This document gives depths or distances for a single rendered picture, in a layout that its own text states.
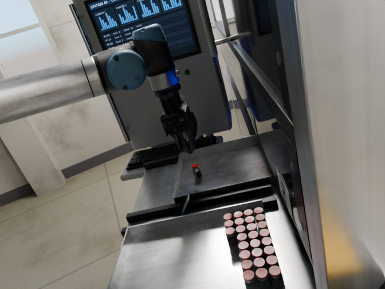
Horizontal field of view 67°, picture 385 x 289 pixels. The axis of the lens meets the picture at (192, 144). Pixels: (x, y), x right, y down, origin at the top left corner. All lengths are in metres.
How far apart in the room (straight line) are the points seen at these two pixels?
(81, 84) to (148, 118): 0.82
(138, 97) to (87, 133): 2.20
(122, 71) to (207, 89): 0.76
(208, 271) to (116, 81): 0.41
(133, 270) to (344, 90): 0.58
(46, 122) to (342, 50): 3.34
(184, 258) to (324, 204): 0.42
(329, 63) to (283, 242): 0.46
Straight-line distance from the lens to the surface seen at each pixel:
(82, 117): 3.46
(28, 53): 3.37
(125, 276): 0.71
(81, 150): 3.57
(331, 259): 0.38
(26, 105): 0.59
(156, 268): 0.69
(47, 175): 3.50
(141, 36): 0.73
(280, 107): 0.39
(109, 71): 0.56
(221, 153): 1.01
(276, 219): 0.71
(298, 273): 0.61
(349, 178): 0.31
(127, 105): 1.37
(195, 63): 1.26
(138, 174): 1.25
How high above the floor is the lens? 1.36
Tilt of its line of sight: 25 degrees down
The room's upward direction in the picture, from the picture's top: 17 degrees counter-clockwise
